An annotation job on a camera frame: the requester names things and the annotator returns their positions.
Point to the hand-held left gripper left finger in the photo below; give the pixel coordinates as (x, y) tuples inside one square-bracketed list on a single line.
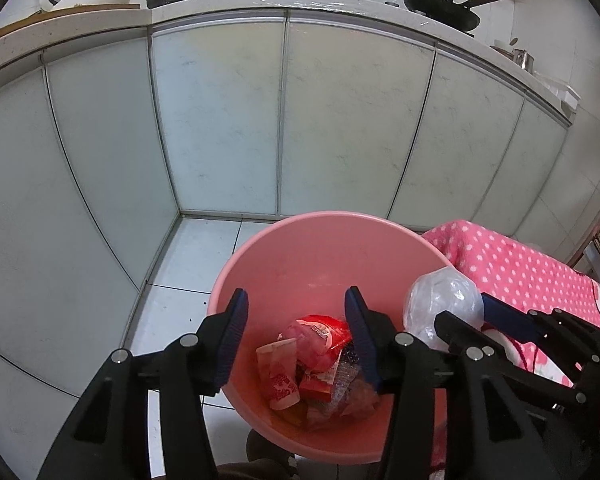
[(232, 340)]

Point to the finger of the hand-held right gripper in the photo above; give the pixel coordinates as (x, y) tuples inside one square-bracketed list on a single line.
[(505, 315), (460, 332)]

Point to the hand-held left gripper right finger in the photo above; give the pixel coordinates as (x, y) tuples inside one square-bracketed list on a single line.
[(362, 345)]

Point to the red foil wrapper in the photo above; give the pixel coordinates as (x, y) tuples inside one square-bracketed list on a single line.
[(332, 329)]

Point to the clear plastic bag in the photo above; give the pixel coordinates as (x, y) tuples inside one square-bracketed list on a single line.
[(440, 300)]

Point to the clear plastic wrapper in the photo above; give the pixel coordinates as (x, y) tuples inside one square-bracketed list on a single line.
[(350, 390)]

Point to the pink and white snack wrapper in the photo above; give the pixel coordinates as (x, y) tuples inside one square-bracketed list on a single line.
[(280, 375)]

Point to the red and white packet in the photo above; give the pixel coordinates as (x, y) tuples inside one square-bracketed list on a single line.
[(315, 385)]

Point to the pink plastic bin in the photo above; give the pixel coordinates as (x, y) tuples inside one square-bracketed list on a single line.
[(305, 260)]

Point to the pink polka-dot blanket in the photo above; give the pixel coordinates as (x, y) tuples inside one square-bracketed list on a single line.
[(505, 260)]

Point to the metal storage rack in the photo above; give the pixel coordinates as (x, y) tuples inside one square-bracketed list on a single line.
[(592, 255)]

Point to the white rectangular container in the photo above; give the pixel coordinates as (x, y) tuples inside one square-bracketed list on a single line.
[(562, 92)]

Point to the grey kitchen cabinet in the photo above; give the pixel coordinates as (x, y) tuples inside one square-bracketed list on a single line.
[(220, 110)]

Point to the small steel pot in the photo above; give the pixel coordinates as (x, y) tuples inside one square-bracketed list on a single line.
[(524, 60)]

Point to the brown bowl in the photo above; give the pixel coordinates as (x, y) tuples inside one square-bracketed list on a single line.
[(504, 51)]

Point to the white kitchen countertop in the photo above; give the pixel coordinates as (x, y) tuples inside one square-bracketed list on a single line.
[(280, 0)]

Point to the wooden cutting board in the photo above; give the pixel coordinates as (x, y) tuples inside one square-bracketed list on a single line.
[(55, 14)]

